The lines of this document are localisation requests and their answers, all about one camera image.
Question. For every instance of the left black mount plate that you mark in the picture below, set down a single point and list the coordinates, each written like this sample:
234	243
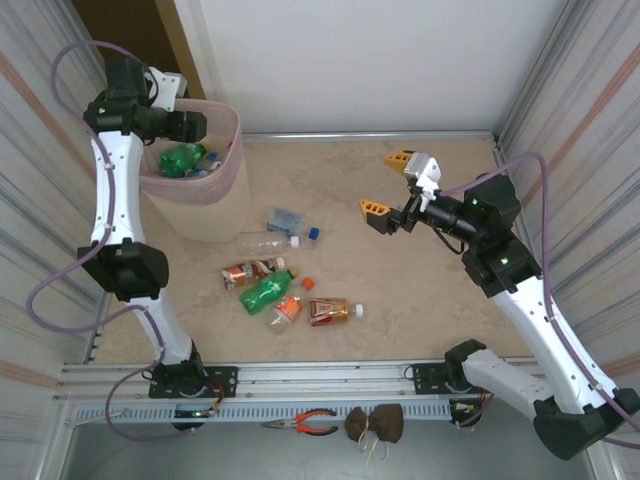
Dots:
225	380

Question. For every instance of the brown label drink bottle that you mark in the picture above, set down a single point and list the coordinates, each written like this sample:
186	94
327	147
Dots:
245	272

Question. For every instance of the small blue label water bottle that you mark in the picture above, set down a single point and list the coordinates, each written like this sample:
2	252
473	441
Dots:
207	169

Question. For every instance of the base circuit board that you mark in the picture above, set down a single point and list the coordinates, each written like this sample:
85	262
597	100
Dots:
462	410
192	415

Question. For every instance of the right black mount plate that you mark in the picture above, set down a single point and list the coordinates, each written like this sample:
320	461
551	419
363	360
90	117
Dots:
425	377

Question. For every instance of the green soda bottle yellow cap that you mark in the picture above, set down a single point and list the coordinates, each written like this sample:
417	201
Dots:
265	295
177	160

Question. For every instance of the clear bottle white cap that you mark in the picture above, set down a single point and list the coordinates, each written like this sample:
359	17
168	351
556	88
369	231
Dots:
260	244

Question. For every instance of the right base circuit board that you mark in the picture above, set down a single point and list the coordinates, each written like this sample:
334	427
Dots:
462	410

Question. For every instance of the black mount plate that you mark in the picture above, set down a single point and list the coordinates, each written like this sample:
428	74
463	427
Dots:
225	380
425	377

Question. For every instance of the brown door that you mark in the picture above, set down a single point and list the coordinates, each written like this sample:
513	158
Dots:
130	30

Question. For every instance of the red gold label tea bottle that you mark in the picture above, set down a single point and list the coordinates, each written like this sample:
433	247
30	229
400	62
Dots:
327	311

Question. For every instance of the pink mesh bin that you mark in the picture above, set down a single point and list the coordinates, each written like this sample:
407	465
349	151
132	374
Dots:
220	215

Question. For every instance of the orange bottle cap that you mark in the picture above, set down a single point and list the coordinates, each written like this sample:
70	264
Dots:
308	284

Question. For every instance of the left base circuit board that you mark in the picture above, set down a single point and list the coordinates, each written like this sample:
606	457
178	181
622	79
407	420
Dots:
192	415

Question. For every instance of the square Fiji water bottle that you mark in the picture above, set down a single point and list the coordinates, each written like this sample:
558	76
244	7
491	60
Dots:
282	219

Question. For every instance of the orange label clear bottle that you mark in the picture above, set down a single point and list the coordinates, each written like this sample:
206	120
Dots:
287	307

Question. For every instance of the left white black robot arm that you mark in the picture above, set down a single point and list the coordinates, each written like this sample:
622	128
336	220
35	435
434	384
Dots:
117	200

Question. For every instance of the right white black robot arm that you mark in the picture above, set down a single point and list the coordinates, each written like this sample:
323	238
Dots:
535	325

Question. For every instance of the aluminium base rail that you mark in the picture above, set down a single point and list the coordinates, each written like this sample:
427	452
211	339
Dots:
325	380

